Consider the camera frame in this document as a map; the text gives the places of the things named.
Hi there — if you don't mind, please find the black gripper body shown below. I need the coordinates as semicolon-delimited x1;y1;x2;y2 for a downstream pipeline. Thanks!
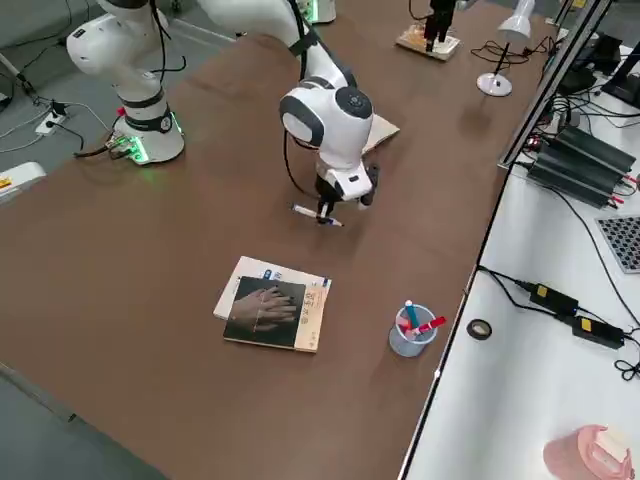
314;163;384;211
428;0;459;25

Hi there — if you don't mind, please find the blue marker white end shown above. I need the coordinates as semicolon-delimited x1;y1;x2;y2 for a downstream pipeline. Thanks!
403;298;422;331

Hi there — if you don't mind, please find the pink red marker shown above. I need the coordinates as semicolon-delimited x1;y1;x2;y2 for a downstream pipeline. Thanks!
409;316;449;337

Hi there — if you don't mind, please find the orange yellow book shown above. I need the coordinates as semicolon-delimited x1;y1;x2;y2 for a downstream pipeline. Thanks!
396;22;462;62

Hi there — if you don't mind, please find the white desk lamp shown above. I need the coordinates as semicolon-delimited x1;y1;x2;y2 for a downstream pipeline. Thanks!
476;0;536;97

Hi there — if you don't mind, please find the dark book with hands cover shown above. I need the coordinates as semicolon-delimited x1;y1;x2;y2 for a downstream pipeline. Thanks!
223;275;329;355

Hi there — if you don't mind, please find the clear plastic pen cup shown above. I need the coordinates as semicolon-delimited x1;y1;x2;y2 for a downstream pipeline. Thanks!
388;304;437;358

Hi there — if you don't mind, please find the black monitor stand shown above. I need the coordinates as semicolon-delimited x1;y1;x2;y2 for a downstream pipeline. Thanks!
599;29;640;109

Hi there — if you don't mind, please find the black finned power supply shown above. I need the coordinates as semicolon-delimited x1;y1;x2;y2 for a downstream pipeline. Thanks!
525;124;639;207

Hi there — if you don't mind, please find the black power adapter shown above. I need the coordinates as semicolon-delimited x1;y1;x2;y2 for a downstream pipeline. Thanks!
528;282;581;317
571;314;626;351

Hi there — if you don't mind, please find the black white checker board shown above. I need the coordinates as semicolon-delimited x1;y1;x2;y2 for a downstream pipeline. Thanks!
594;214;640;275

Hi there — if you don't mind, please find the white power strip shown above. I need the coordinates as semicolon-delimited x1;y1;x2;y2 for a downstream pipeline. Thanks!
34;112;70;137

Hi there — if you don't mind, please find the white controller box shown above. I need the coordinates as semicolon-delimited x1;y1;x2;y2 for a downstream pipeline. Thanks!
0;161;48;207

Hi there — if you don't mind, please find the pink tissue roll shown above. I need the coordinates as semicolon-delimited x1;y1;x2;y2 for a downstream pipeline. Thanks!
542;423;634;480

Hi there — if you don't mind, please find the black lamp cable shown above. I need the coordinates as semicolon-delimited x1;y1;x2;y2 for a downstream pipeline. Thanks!
469;34;559;65

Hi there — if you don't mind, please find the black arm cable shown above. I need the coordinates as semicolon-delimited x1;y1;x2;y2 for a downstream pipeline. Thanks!
282;127;321;197

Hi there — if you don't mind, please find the aluminium divider post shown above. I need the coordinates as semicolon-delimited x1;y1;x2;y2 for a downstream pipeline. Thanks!
497;0;616;169

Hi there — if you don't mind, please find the black adapter cable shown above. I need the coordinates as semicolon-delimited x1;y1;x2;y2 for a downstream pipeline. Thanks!
478;267;539;309

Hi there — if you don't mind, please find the black base cable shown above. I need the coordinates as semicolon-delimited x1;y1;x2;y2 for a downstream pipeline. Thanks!
74;107;126;159

